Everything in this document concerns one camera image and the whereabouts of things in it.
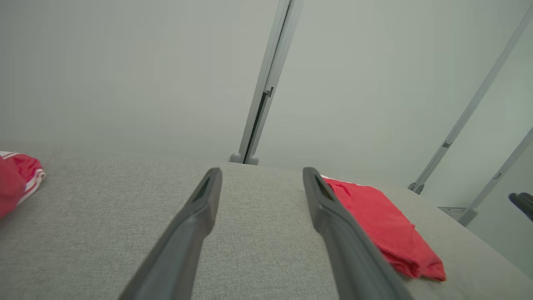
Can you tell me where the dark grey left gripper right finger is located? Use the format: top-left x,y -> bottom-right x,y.
303,167 -> 413,300

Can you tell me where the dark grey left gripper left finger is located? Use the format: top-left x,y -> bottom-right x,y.
119,167 -> 222,300

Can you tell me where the plain red garment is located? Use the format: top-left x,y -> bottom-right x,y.
321,175 -> 447,282

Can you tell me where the red white basketball jersey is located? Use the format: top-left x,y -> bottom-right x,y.
0,151 -> 46,220

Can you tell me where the grey metal frame strut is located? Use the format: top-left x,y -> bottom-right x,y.
408,4 -> 533,195
437,127 -> 533,228

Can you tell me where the grey partition post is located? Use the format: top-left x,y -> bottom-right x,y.
229,0 -> 304,165

